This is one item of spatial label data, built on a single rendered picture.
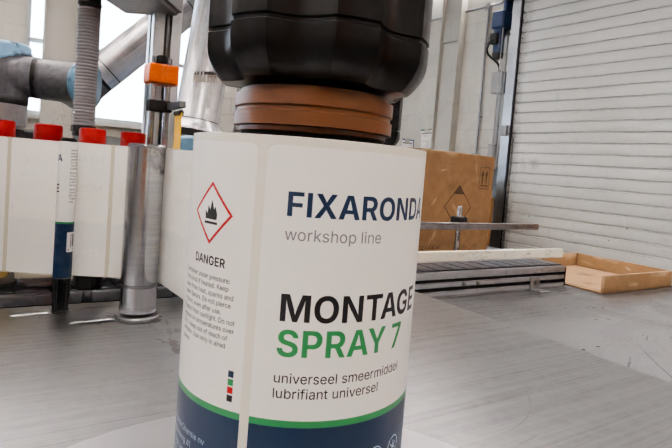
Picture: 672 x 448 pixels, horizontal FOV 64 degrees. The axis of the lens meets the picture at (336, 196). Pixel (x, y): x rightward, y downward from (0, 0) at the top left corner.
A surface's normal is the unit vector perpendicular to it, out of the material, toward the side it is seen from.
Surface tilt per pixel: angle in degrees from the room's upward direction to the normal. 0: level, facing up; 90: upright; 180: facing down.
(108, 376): 0
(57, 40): 90
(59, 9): 90
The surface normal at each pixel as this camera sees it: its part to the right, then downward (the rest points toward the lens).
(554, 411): 0.07, -1.00
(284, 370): -0.05, 0.05
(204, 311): -0.65, -0.01
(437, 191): 0.65, 0.09
